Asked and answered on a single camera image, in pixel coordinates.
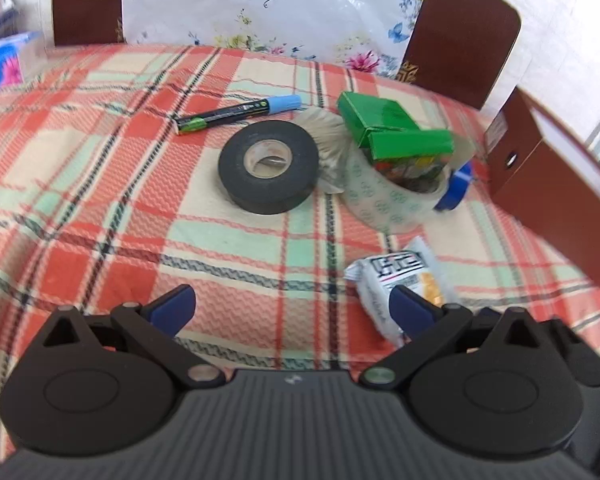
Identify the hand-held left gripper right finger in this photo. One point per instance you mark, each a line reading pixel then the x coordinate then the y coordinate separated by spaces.
pixel 409 310

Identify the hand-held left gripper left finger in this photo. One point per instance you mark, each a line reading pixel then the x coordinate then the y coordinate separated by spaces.
pixel 176 307

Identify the white snack packet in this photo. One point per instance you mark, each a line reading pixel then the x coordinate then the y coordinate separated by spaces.
pixel 375 285

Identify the black tape roll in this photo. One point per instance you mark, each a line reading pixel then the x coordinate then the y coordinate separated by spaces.
pixel 240 185

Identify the green cardboard box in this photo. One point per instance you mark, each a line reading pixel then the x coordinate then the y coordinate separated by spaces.
pixel 380 115

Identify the clear tape roll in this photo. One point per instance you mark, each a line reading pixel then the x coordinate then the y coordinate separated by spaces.
pixel 380 205

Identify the plaid tablecloth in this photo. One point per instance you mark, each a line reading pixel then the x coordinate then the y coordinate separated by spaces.
pixel 105 210

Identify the pale ribbed round object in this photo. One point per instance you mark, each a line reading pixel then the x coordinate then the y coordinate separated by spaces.
pixel 325 135

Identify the black marker with blue cap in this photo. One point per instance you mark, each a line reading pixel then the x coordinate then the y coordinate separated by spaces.
pixel 225 115

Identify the blue tissue pack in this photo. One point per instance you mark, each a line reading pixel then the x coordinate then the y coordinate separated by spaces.
pixel 5 62

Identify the floral plastic bag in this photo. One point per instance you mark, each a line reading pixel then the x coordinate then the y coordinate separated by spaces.
pixel 280 15

